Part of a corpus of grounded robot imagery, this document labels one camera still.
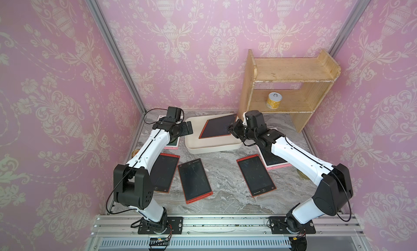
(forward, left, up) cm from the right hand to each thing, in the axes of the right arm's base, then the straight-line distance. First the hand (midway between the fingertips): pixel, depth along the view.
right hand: (226, 126), depth 80 cm
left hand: (+5, +22, -7) cm, 24 cm away
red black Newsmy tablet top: (-9, +36, -27) cm, 47 cm away
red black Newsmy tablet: (-15, -16, -26) cm, 34 cm away
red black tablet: (+9, +3, -10) cm, 14 cm away
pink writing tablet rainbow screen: (+7, +31, -24) cm, 40 cm away
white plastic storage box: (+5, +17, -24) cm, 30 cm away
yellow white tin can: (+16, -28, +1) cm, 33 cm away
